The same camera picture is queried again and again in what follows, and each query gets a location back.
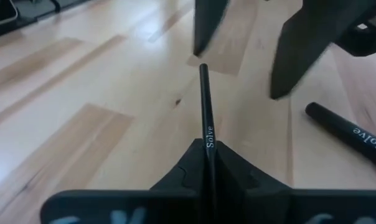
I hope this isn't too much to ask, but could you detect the black rounded-corner device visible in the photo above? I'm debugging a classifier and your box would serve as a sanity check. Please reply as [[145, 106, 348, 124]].
[[0, 0, 19, 29]]

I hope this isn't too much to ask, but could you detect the slim black liner brush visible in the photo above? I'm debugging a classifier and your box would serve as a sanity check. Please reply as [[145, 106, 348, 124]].
[[199, 62, 219, 218]]

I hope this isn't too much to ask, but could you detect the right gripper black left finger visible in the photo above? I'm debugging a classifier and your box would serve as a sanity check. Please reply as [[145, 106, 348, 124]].
[[149, 139, 209, 192]]

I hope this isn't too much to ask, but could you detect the black table frame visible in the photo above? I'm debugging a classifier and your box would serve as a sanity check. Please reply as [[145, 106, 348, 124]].
[[0, 0, 94, 40]]

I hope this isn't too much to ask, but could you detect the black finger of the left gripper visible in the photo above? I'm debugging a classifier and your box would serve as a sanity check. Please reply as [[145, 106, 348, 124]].
[[270, 0, 376, 101], [192, 0, 231, 58]]

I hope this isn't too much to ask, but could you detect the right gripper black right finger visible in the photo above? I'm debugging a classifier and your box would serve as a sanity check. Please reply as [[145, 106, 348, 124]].
[[215, 141, 293, 192]]

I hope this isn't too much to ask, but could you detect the thick-handled black makeup brush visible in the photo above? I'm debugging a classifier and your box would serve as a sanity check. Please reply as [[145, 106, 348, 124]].
[[304, 101, 376, 170]]

